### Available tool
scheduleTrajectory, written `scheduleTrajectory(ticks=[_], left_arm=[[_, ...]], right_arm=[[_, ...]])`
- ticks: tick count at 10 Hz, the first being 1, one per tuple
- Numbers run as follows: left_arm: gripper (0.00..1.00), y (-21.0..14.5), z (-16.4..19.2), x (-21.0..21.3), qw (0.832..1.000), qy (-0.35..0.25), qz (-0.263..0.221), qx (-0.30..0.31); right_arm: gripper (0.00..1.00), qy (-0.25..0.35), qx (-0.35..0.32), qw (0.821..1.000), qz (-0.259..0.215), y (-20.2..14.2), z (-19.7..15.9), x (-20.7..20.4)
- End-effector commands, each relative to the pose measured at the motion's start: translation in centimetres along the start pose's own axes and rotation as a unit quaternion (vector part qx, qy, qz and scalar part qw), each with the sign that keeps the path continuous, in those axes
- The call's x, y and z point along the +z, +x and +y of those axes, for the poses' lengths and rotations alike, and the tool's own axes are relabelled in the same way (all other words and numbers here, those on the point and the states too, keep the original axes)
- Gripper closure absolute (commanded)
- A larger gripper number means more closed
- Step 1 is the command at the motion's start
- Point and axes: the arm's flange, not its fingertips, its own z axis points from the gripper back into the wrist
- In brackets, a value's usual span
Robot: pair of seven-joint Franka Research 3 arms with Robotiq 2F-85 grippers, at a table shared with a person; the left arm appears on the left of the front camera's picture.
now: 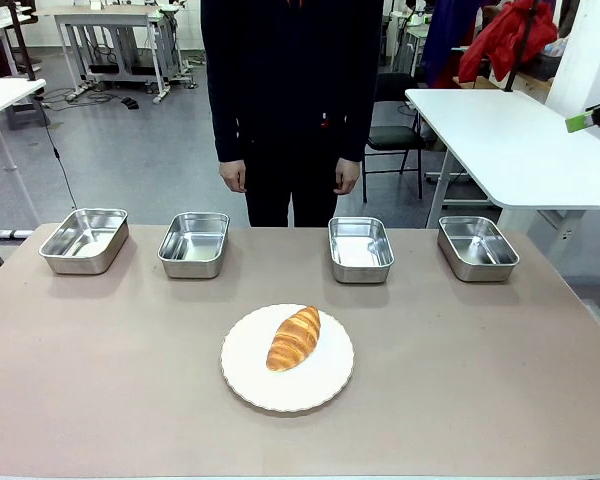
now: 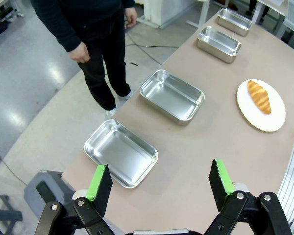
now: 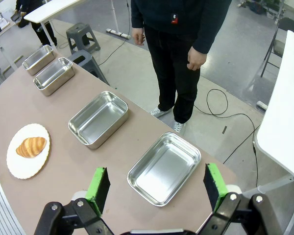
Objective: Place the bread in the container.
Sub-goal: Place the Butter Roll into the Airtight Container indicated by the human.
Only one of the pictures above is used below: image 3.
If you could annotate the person's right hand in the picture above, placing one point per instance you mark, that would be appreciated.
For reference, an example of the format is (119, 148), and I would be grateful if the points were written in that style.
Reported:
(138, 36)

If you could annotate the black tape strip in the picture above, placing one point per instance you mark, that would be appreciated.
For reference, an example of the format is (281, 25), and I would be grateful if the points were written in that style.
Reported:
(225, 130)

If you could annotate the background person in black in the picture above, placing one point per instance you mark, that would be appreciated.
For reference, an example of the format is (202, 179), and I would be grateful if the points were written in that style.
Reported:
(45, 34)

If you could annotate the white power strip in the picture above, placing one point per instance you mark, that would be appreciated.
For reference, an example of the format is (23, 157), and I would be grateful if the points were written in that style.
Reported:
(262, 105)

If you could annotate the rectangular steel container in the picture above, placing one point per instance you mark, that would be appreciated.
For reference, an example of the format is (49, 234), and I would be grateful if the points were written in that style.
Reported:
(38, 60)
(98, 120)
(52, 76)
(161, 171)

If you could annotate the white round plate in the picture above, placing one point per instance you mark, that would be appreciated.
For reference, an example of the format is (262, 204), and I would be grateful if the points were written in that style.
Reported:
(22, 169)

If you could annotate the large white table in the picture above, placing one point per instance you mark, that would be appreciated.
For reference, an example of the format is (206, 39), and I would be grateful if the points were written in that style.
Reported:
(284, 110)

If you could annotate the golden croissant bread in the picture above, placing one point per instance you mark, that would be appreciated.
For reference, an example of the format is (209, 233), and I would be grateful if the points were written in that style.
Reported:
(30, 147)

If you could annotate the black folding chair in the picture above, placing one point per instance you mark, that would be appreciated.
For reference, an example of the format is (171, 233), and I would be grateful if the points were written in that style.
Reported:
(291, 23)

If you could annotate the white desk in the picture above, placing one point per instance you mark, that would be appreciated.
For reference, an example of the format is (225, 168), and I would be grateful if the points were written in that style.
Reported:
(51, 7)

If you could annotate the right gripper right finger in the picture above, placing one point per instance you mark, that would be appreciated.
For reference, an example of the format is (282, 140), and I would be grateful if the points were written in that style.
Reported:
(216, 188)

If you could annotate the ribbed grey cover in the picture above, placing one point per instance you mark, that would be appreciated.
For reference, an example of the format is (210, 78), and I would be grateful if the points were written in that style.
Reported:
(0, 208)

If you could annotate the person's left grey sneaker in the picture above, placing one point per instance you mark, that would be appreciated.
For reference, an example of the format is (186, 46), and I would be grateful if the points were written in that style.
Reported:
(178, 127)

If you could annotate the person's left hand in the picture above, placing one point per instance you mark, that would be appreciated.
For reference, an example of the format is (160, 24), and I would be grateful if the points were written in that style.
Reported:
(197, 58)

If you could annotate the person in black clothes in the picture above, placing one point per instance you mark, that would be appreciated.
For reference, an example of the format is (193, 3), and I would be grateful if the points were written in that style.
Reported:
(171, 73)

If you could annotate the person's right forearm black sleeve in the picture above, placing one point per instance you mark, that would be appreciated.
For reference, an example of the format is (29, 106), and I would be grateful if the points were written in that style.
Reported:
(137, 17)

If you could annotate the person's left forearm black sleeve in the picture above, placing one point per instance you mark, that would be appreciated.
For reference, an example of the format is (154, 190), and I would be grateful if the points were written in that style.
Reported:
(208, 36)

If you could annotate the person's grey sneaker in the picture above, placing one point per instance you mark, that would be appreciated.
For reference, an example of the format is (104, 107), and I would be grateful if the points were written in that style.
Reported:
(158, 112)
(178, 127)

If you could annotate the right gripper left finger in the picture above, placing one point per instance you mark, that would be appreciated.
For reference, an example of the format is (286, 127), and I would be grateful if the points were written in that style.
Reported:
(98, 191)

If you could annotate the person's right grey sneaker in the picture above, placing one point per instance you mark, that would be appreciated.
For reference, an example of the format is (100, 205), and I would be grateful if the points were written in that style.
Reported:
(158, 112)

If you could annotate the grey plastic stool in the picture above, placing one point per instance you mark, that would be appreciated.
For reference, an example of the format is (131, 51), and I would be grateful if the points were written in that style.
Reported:
(88, 61)
(80, 29)

